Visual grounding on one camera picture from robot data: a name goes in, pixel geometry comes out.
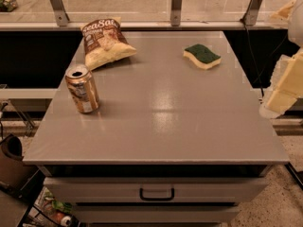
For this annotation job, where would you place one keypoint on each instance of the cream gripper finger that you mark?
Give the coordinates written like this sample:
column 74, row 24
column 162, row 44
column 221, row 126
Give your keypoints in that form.
column 284, row 12
column 286, row 84

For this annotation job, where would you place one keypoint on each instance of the green and yellow sponge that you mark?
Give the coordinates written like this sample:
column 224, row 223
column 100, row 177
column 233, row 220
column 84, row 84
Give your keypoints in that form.
column 202, row 56

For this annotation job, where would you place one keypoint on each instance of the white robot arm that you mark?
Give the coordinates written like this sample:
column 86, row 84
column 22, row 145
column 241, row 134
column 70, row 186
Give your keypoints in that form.
column 295, row 35

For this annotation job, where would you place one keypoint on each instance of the orange soda can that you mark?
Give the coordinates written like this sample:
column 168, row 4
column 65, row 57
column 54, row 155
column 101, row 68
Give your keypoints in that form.
column 81, row 85

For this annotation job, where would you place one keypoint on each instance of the grey top drawer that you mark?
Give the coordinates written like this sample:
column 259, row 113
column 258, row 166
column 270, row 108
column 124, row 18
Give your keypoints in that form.
column 126, row 190

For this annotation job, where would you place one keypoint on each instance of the grey drawer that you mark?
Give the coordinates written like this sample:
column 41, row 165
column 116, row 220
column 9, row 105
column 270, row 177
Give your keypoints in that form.
column 126, row 190
column 154, row 214

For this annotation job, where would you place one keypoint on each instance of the sea salt chips bag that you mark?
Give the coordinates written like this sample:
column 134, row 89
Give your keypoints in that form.
column 104, row 42

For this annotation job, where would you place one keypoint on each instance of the grey lower drawer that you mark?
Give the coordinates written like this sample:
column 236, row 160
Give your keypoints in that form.
column 154, row 214

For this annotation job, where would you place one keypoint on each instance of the clutter basket on floor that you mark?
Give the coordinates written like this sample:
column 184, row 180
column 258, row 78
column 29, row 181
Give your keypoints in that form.
column 49, row 212

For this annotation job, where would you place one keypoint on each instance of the brown bin at left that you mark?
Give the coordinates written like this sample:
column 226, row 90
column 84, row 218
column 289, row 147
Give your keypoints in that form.
column 13, row 172

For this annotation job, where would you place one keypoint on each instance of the right metal window bracket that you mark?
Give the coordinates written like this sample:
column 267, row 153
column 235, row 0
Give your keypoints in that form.
column 251, row 15

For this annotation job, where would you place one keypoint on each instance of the metal window bracket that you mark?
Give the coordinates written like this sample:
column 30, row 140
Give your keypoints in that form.
column 175, row 12
column 60, row 14
column 251, row 15

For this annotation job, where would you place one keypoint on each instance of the middle metal window bracket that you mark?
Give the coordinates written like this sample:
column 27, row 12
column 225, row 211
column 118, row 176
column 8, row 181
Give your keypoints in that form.
column 175, row 12

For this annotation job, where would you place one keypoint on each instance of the black drawer handle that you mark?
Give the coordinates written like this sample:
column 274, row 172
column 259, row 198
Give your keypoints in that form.
column 157, row 194

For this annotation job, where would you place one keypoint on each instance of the left metal window bracket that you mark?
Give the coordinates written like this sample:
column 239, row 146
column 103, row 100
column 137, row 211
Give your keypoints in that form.
column 60, row 14

